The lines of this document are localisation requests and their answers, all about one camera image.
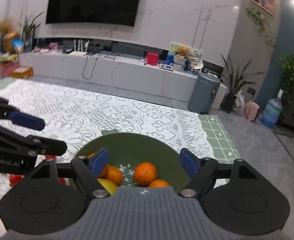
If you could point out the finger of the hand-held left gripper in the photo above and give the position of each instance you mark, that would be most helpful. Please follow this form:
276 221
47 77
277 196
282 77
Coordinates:
47 147
27 121

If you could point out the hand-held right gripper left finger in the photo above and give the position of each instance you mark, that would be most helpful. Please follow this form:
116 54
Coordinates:
99 162

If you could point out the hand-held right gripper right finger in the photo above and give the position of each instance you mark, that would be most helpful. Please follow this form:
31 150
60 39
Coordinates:
188 162

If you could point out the yellow-green pear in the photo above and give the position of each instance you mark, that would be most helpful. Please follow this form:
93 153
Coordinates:
108 187

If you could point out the green colander bowl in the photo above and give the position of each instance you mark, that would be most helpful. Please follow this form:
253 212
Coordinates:
142 147

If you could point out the white lace tablecloth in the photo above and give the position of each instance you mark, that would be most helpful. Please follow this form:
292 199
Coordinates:
219 135
99 110

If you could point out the cardboard box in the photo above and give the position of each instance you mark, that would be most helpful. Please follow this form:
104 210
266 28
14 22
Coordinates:
22 72

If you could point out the grey trash can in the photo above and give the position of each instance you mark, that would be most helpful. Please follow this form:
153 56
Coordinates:
203 95

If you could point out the long-leaf potted plant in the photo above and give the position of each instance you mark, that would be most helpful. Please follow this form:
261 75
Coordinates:
228 102

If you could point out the white plastic bag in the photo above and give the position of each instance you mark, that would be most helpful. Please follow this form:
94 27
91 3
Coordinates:
239 103

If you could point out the pink fan heater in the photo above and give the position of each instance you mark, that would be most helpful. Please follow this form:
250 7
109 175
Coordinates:
251 111

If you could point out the white router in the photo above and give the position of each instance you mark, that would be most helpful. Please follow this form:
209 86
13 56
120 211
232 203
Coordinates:
78 52

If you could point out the golden ornament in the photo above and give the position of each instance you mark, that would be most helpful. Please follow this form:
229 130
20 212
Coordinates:
8 37

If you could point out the white marble television console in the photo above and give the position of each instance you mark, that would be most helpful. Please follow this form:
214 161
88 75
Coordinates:
137 80

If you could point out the slim potted plant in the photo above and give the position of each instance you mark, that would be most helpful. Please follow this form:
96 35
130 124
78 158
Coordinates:
30 30

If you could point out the blue water jug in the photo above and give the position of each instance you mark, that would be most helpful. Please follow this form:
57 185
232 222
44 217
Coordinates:
271 112

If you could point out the white sun hat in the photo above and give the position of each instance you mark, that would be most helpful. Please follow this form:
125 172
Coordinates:
197 66

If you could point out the landscape picture card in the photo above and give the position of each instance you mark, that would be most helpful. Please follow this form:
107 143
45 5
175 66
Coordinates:
196 53

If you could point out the red box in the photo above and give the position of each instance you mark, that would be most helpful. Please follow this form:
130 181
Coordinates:
152 59

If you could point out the brown teddy bear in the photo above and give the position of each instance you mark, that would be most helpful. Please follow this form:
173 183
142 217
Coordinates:
182 51

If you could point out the black flat television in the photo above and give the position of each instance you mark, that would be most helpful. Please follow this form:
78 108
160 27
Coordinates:
94 2

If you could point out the leafy ivy plant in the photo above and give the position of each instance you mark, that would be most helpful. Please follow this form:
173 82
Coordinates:
293 67

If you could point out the hanging vine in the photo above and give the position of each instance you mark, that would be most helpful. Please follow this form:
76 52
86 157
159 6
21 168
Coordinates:
260 20

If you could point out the framed wall picture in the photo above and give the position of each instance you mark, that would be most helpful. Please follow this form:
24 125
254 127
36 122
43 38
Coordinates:
263 0

